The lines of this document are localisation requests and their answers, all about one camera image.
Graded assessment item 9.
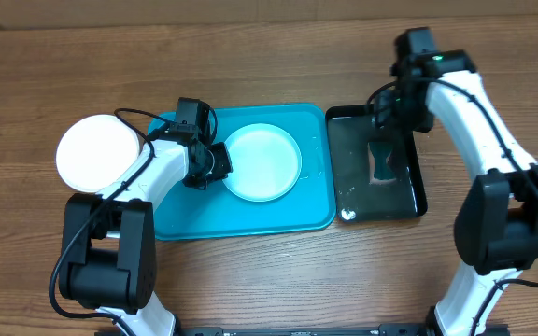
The black plastic tray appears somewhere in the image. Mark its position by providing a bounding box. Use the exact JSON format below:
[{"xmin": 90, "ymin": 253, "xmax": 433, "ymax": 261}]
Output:
[{"xmin": 325, "ymin": 105, "xmax": 428, "ymax": 222}]

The green scrubbing sponge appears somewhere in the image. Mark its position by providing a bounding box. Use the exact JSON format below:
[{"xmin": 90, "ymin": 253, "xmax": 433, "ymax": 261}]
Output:
[{"xmin": 368, "ymin": 141, "xmax": 396, "ymax": 185}]

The light blue plate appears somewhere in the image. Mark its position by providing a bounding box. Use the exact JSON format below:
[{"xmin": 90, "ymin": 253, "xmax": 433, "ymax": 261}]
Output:
[{"xmin": 223, "ymin": 123, "xmax": 302, "ymax": 203}]

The white plate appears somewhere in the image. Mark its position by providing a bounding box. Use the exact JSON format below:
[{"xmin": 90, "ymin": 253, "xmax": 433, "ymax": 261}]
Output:
[{"xmin": 55, "ymin": 115, "xmax": 140, "ymax": 193}]

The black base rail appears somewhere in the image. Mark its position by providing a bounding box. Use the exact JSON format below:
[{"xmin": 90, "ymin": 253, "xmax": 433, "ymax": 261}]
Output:
[{"xmin": 174, "ymin": 323, "xmax": 438, "ymax": 336}]

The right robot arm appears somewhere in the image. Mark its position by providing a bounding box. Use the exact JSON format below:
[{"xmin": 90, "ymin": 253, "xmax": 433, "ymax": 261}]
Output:
[{"xmin": 365, "ymin": 27, "xmax": 538, "ymax": 335}]

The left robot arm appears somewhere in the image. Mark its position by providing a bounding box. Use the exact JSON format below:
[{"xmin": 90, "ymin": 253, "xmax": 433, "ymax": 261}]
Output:
[{"xmin": 48, "ymin": 97, "xmax": 233, "ymax": 335}]

